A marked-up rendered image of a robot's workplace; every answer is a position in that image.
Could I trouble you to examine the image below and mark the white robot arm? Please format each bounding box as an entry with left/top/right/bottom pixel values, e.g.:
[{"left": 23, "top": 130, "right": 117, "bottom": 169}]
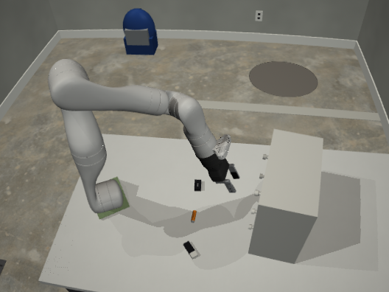
[{"left": 48, "top": 59, "right": 211, "bottom": 213}]

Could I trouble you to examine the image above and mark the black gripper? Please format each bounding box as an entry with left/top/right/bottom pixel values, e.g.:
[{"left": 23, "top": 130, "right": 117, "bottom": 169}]
[{"left": 192, "top": 134, "right": 240, "bottom": 193}]

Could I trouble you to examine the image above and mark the black and white eraser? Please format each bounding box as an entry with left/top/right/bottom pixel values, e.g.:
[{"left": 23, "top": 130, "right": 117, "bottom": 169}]
[{"left": 183, "top": 241, "right": 198, "bottom": 259}]

